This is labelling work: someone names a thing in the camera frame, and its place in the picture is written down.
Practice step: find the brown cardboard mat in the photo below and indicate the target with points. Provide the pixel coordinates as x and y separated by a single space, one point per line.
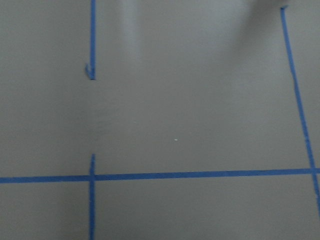
160 86

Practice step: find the blue tape strip lengthwise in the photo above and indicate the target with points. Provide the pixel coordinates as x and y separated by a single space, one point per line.
92 210

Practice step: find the blue tape strip crosswise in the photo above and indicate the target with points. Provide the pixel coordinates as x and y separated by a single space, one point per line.
157 175

